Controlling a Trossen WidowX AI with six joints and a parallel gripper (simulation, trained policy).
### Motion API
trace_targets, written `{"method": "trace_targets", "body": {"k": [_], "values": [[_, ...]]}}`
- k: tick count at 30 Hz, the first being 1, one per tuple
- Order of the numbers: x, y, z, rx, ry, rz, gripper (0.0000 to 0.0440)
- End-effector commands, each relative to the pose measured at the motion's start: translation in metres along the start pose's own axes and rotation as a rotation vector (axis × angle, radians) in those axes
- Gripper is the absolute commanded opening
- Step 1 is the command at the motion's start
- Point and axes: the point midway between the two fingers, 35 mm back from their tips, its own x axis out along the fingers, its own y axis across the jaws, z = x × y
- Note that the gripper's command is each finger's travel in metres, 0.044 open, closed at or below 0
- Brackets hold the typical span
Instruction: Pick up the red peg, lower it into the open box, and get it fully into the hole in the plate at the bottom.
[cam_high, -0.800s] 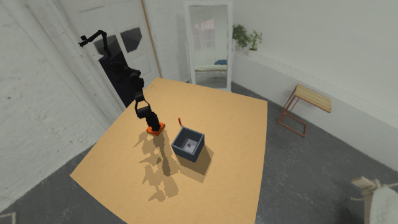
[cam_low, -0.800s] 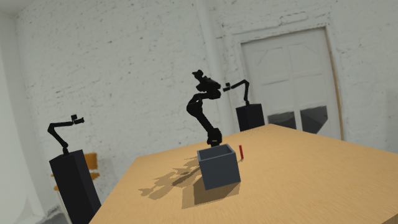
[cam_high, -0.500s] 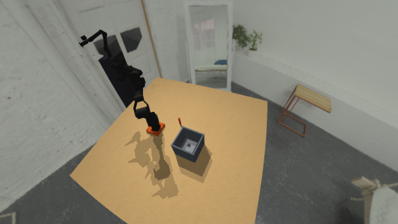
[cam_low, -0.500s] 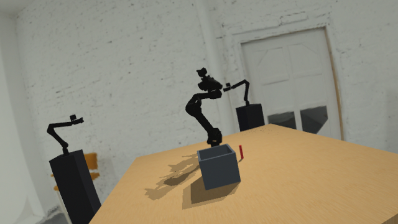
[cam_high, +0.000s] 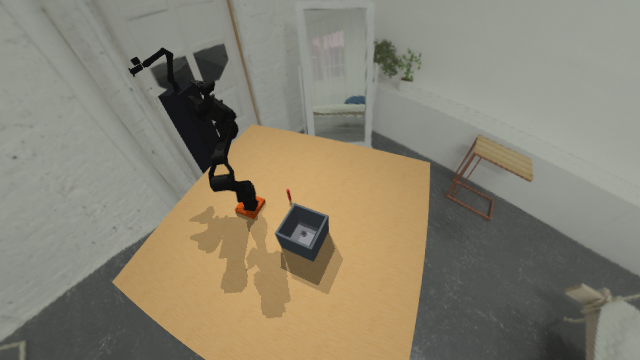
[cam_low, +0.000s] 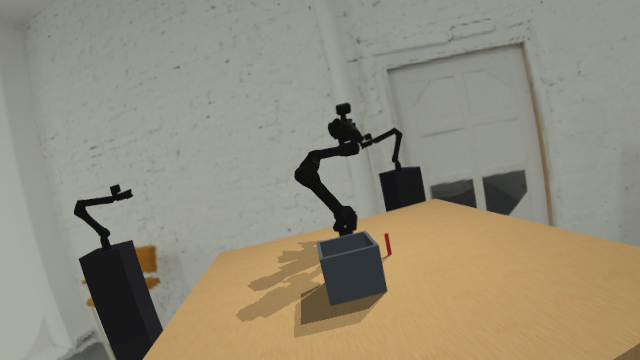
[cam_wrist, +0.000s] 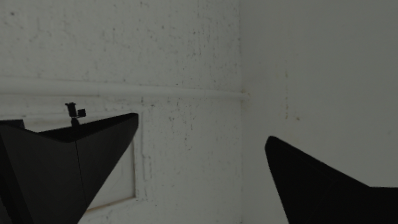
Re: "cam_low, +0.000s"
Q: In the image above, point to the red peg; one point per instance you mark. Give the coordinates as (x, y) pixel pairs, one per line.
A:
(388, 244)

